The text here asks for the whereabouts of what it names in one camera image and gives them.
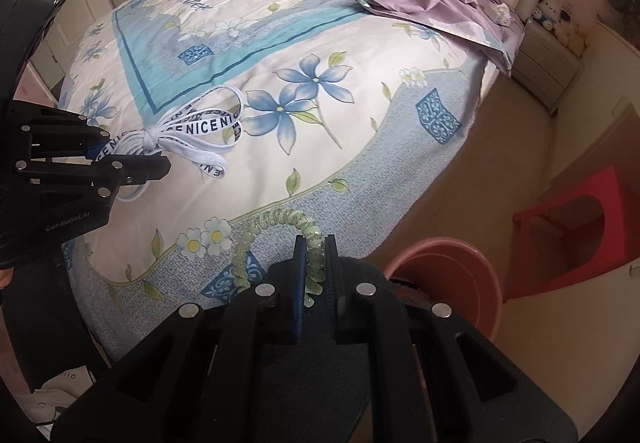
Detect green spiral hair tie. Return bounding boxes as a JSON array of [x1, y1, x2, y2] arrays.
[[230, 206, 327, 309]]

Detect white printed ribbon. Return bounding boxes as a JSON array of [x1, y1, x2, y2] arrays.
[[96, 85, 245, 178]]

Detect left hand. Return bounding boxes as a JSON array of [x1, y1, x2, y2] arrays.
[[0, 267, 14, 289]]

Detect pink plastic bucket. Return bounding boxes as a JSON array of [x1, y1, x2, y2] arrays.
[[384, 237, 502, 340]]

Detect floral bedspread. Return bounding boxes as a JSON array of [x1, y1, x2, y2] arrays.
[[60, 0, 498, 359]]

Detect red plastic stool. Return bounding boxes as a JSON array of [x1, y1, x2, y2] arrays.
[[503, 166, 639, 301]]

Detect cream nightstand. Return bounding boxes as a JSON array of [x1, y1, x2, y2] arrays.
[[512, 20, 584, 114]]

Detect small plush toys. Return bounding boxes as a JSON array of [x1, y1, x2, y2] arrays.
[[533, 0, 586, 58]]

